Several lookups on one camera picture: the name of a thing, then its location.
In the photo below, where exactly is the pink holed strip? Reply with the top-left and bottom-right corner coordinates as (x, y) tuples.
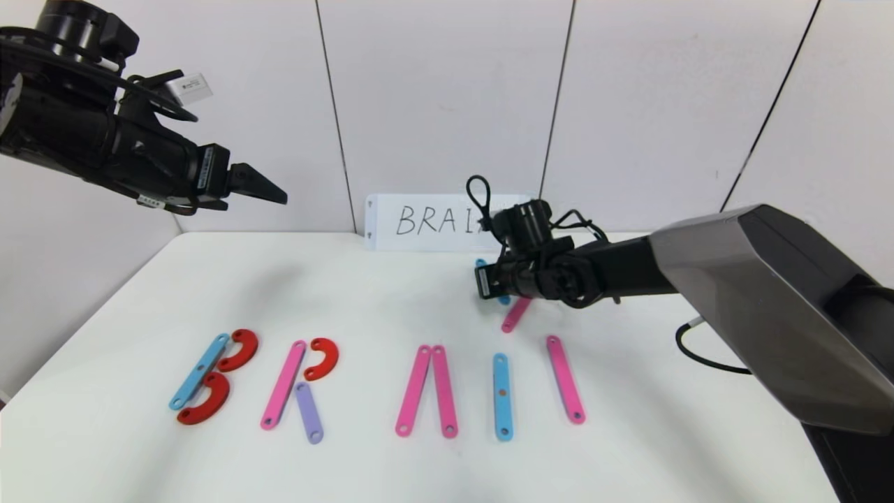
(546, 335), (586, 425)
(260, 340), (308, 430)
(395, 344), (432, 438)
(501, 297), (533, 334)
(431, 345), (460, 439)

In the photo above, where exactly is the white BRAIN sign card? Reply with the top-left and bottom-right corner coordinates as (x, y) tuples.
(365, 195), (535, 253)

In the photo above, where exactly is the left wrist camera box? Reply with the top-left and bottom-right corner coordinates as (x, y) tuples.
(166, 72), (212, 105)

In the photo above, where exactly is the light blue holed strip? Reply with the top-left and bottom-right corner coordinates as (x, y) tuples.
(169, 333), (231, 411)

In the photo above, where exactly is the short blue holed strip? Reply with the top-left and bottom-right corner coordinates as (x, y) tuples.
(476, 258), (512, 305)

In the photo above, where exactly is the short purple holed strip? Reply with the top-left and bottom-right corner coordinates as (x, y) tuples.
(294, 381), (325, 445)

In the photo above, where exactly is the long blue holed strip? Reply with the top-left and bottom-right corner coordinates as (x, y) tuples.
(492, 353), (514, 442)

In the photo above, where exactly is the looped black camera cable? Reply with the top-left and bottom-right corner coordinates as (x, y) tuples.
(466, 175), (493, 233)

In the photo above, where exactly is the red C-shaped piece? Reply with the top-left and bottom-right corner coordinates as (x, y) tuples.
(177, 371), (231, 425)
(305, 337), (341, 381)
(217, 329), (259, 372)

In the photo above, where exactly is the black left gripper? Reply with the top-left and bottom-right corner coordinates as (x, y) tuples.
(111, 111), (288, 212)

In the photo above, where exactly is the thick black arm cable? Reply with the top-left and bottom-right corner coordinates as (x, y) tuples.
(675, 316), (752, 374)

